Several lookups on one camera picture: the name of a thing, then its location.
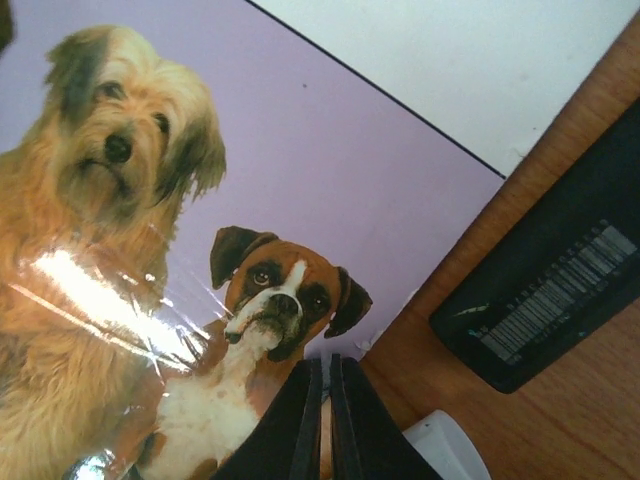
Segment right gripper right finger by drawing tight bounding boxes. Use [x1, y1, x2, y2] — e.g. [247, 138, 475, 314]
[330, 354, 441, 480]

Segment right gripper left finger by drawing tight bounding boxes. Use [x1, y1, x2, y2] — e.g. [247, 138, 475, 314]
[212, 359, 321, 480]

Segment dog picture book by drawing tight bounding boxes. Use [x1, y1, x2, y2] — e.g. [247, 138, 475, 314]
[1, 1, 509, 479]

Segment white green glue stick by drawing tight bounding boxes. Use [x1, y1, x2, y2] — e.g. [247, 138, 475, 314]
[403, 410, 491, 480]

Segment green cap black highlighter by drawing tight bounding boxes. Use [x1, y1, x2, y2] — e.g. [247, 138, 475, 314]
[429, 105, 639, 394]

